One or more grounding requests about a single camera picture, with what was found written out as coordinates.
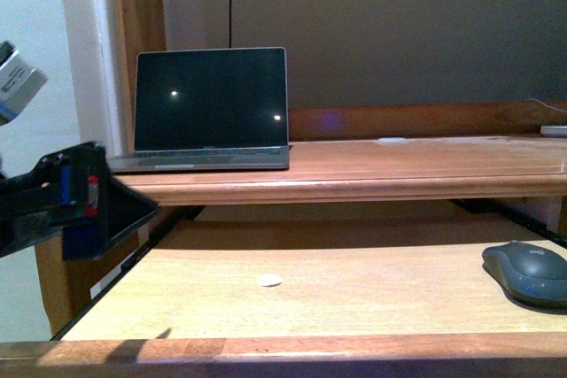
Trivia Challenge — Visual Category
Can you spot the grey laptop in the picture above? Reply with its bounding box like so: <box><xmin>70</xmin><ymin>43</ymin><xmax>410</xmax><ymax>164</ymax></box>
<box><xmin>108</xmin><ymin>47</ymin><xmax>291</xmax><ymax>174</ymax></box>

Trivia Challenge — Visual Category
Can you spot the wooden desk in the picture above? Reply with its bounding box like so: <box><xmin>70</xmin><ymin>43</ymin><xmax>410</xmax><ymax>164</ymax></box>
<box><xmin>34</xmin><ymin>0</ymin><xmax>567</xmax><ymax>337</ymax></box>

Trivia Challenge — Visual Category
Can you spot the grey computer mouse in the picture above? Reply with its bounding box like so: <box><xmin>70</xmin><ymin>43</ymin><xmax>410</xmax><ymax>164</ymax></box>
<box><xmin>482</xmin><ymin>241</ymin><xmax>566</xmax><ymax>310</ymax></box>

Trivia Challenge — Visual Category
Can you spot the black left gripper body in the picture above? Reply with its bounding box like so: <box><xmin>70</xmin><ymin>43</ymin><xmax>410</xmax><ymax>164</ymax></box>
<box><xmin>1</xmin><ymin>142</ymin><xmax>159</xmax><ymax>260</ymax></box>

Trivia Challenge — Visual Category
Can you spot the wooden pull-out keyboard tray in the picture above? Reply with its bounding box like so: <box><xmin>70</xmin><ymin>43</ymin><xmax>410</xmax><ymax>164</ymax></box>
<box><xmin>1</xmin><ymin>216</ymin><xmax>566</xmax><ymax>377</ymax></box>

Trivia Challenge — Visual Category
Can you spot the black drawer slide rail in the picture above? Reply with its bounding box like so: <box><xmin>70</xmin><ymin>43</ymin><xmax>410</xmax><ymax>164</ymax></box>
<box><xmin>51</xmin><ymin>205</ymin><xmax>204</xmax><ymax>341</ymax></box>

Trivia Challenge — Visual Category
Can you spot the white round sticker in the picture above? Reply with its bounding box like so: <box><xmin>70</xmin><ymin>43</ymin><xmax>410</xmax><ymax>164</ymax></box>
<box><xmin>256</xmin><ymin>274</ymin><xmax>283</xmax><ymax>288</ymax></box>

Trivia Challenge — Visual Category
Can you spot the white camera box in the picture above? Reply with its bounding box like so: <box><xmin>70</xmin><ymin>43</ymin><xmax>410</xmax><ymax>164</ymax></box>
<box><xmin>1</xmin><ymin>41</ymin><xmax>48</xmax><ymax>126</ymax></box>

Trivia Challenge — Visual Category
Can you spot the white flat device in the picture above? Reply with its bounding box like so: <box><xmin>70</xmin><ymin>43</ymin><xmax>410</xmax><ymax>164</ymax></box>
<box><xmin>540</xmin><ymin>125</ymin><xmax>567</xmax><ymax>138</ymax></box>

